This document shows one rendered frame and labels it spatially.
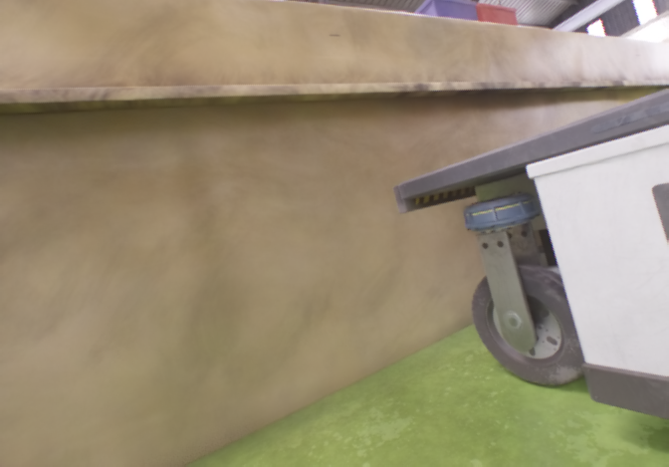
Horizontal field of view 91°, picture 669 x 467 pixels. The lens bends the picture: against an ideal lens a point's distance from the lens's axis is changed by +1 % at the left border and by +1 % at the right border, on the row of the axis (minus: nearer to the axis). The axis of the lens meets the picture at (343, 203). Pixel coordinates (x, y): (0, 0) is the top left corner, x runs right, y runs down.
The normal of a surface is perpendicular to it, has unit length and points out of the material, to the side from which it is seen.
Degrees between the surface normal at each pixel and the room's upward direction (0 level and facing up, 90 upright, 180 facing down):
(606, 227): 90
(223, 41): 90
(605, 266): 90
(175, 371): 90
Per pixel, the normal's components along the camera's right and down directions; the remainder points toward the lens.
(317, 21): 0.43, -0.14
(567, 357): -0.84, 0.12
